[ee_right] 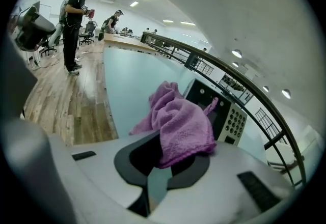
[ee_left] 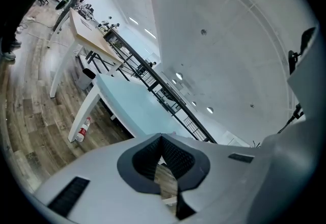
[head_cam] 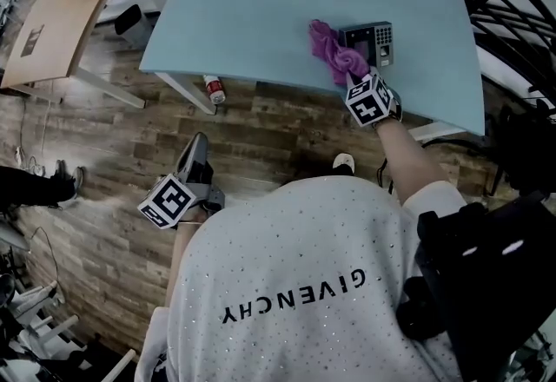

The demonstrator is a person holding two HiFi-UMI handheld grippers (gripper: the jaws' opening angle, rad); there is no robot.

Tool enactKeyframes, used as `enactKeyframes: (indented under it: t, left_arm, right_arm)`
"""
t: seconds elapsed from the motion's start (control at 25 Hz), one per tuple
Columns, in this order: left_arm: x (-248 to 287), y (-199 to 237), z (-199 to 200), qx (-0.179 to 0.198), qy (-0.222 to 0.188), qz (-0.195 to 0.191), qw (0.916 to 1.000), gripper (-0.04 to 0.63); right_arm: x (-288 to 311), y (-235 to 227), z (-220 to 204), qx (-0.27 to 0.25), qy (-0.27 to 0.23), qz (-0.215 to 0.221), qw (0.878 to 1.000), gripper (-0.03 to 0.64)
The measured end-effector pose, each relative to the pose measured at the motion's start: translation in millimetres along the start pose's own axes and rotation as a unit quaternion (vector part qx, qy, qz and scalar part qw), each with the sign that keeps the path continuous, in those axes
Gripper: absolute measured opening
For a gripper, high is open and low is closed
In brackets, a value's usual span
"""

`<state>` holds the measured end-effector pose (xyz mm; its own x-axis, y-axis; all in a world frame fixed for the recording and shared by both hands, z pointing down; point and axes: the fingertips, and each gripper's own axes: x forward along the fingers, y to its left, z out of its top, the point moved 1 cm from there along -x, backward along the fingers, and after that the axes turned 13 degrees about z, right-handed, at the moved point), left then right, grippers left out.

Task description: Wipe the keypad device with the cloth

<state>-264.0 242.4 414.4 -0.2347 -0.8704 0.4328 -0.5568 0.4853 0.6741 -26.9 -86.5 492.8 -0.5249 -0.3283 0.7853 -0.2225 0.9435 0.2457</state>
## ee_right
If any wooden table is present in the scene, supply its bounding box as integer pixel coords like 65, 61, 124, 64
103, 33, 164, 55

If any grey box with black knobs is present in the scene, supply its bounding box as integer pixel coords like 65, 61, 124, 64
182, 78, 248, 146

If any black office chair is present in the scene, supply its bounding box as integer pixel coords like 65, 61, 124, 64
78, 20, 97, 45

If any white office chair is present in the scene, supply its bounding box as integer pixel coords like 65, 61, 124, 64
38, 23, 63, 57

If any purple cloth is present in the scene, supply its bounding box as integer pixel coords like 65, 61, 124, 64
128, 80, 220, 170

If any grey office chair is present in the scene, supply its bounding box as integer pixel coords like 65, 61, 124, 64
10, 5, 57, 52

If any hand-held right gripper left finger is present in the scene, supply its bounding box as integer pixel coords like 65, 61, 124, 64
70, 131, 161, 218

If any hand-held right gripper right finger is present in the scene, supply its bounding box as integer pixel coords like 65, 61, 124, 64
152, 141, 292, 224

